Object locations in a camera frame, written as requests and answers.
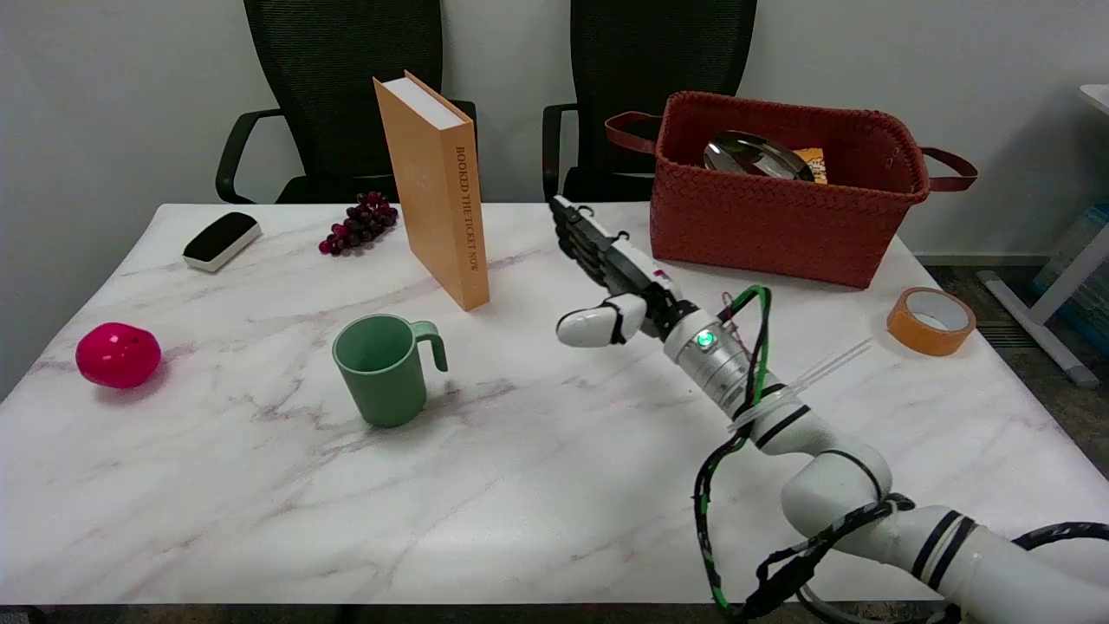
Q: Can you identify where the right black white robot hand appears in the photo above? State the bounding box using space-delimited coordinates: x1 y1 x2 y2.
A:
550 195 700 348

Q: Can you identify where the green mug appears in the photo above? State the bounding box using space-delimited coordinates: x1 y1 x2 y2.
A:
332 314 449 429

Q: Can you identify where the red woven basket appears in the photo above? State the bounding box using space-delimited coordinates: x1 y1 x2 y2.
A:
604 91 980 290

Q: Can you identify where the shiny metal plate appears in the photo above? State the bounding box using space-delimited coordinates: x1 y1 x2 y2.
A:
703 130 816 183

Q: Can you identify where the orange hardcover book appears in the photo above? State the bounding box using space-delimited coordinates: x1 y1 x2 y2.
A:
373 70 491 312

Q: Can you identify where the black mesh office chair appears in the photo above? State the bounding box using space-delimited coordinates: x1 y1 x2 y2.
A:
215 0 479 205
542 0 758 204

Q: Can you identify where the orange tape roll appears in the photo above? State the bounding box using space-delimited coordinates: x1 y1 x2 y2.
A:
885 287 977 357

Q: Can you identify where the dark red grape bunch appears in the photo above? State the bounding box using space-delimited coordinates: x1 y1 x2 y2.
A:
318 192 399 257

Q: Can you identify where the black white board eraser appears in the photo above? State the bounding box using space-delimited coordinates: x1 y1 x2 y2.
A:
182 211 263 273

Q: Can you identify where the pink round toy fruit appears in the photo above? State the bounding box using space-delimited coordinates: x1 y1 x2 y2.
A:
75 322 163 390

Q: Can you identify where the clear plastic cable tie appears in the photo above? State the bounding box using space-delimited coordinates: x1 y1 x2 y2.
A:
726 338 874 432

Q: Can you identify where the black green cable bundle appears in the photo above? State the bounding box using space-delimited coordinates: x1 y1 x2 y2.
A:
691 284 915 621

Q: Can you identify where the white desk frame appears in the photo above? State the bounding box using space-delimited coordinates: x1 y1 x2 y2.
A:
977 84 1109 389

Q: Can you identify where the black cable loop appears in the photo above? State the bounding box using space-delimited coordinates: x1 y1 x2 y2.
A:
795 522 1109 624

